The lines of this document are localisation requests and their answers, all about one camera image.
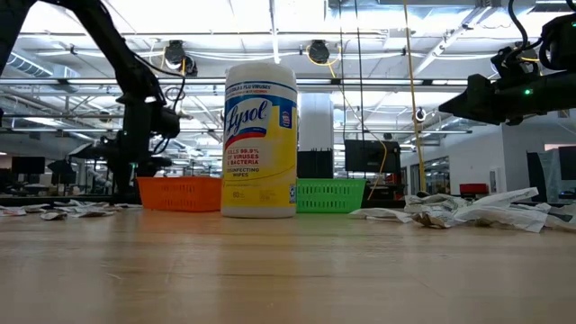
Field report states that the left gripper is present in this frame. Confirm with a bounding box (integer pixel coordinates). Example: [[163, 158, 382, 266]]
[[96, 102, 175, 204]]

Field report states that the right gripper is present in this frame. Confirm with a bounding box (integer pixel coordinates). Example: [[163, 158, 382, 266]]
[[438, 70, 576, 127]]

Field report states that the white packet black print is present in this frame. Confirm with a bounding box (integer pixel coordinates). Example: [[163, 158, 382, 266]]
[[403, 193, 472, 213], [470, 186, 540, 209], [411, 211, 456, 230]]

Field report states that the white bow-shaped bandage wrapper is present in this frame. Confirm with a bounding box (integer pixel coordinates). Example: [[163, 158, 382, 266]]
[[348, 207, 413, 224]]

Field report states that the orange plastic basket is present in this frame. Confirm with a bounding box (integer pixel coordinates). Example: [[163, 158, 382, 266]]
[[136, 175, 223, 213]]

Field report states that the black softbox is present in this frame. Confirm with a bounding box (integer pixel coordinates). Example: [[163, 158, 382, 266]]
[[67, 142, 95, 159]]

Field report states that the black studio light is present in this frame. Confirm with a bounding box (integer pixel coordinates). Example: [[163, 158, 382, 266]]
[[47, 158, 78, 186]]

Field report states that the red bin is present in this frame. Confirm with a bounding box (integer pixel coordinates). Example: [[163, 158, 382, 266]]
[[458, 182, 491, 197]]

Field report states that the small black monitor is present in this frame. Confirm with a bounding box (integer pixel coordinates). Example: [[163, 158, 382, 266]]
[[11, 156, 47, 176]]

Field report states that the dark room divider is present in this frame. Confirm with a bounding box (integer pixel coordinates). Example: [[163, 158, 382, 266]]
[[526, 145, 576, 203]]

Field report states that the black monitor screen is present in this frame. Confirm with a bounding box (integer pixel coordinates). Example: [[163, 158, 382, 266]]
[[344, 139, 402, 175]]

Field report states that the Lysol wipes canister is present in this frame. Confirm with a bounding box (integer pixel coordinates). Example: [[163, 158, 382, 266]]
[[220, 61, 299, 220]]

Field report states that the white pillar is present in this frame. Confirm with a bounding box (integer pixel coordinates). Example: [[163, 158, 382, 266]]
[[298, 92, 335, 152]]

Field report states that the black panel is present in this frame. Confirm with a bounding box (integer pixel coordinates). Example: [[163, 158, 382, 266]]
[[296, 149, 335, 180]]

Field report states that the green plastic basket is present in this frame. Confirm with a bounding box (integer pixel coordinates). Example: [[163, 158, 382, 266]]
[[295, 178, 368, 214]]

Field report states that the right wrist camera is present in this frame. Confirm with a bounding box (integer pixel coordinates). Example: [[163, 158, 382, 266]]
[[493, 44, 544, 80]]

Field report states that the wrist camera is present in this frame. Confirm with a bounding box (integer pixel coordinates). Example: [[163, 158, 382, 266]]
[[155, 106, 182, 140], [493, 44, 544, 80]]

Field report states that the yellow hanging cable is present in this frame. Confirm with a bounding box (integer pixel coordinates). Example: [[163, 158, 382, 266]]
[[401, 0, 428, 194]]

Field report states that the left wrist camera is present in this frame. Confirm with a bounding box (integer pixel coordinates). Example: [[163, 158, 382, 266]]
[[155, 106, 182, 140]]

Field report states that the thin yellow cable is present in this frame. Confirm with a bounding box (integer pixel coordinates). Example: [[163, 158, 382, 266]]
[[305, 43, 389, 202]]

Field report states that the ceiling cable reel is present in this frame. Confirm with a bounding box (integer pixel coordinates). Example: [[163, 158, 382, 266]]
[[308, 39, 331, 65], [162, 39, 199, 77]]

